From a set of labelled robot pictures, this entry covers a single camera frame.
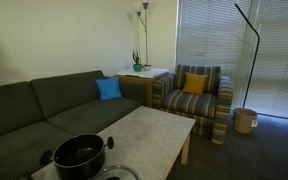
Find black cooking pot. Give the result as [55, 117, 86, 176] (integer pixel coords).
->
[39, 133, 115, 180]

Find white window blinds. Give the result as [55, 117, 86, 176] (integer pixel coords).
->
[175, 0, 288, 122]

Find yellow throw cushion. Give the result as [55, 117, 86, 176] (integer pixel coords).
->
[182, 72, 209, 96]

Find light grey coffee table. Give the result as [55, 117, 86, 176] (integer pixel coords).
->
[30, 105, 196, 180]

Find wicker waste basket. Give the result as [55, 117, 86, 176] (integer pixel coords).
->
[233, 107, 259, 135]

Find round glass pot lid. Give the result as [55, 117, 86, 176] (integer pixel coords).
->
[95, 164, 141, 180]

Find dark grey fabric sofa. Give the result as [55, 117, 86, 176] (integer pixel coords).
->
[0, 69, 147, 180]

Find blue throw cushion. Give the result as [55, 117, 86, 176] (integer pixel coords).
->
[95, 77, 123, 101]

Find striped fabric armchair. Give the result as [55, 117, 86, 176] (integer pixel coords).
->
[151, 64, 234, 145]

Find white two-head floor lamp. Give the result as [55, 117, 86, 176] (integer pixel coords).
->
[132, 0, 151, 66]

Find wooden side table white top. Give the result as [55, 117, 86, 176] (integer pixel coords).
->
[116, 67, 169, 108]

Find plant in teal pot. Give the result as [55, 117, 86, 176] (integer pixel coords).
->
[131, 49, 144, 73]

